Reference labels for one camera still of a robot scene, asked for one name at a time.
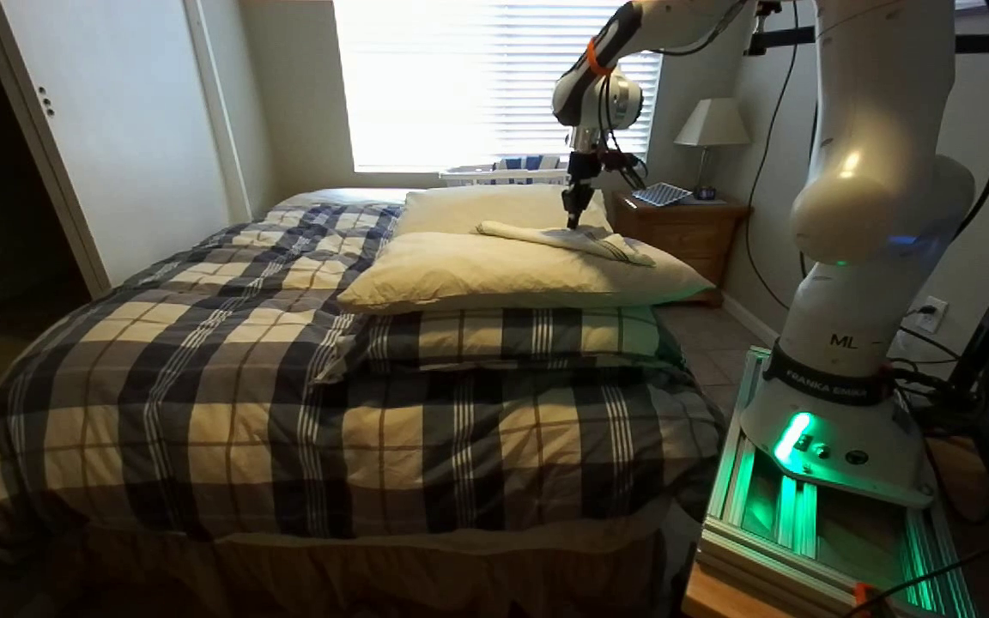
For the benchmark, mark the plaid comforter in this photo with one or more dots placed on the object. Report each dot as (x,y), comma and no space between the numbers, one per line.
(171,398)

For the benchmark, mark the large cream pillow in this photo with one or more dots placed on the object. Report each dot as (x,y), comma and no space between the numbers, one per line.
(494,276)

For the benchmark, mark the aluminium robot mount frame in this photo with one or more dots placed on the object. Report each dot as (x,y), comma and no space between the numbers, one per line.
(790,501)

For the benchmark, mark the wooden nightstand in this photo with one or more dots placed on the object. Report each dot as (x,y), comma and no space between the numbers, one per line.
(687,234)

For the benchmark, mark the white closet door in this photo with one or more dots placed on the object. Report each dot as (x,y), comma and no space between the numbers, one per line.
(119,139)

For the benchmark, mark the plaid pillow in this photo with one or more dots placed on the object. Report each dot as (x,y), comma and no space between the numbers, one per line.
(515,334)

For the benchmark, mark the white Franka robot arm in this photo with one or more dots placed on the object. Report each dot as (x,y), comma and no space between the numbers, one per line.
(873,194)

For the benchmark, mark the book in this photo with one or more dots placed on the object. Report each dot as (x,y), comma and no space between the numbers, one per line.
(660,194)

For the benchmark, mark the table lamp with white shade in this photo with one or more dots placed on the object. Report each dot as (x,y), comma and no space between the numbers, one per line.
(711,126)

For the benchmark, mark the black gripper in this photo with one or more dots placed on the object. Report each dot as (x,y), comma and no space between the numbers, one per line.
(600,174)

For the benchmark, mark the beige bed skirt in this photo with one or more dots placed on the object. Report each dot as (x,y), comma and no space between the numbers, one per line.
(344,572)

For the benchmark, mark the white window blinds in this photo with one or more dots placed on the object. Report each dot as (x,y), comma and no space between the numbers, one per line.
(448,81)

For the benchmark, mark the white wall outlet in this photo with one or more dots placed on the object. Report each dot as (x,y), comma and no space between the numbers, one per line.
(932,315)

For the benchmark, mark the wooden base board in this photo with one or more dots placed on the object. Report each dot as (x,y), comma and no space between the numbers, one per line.
(721,603)

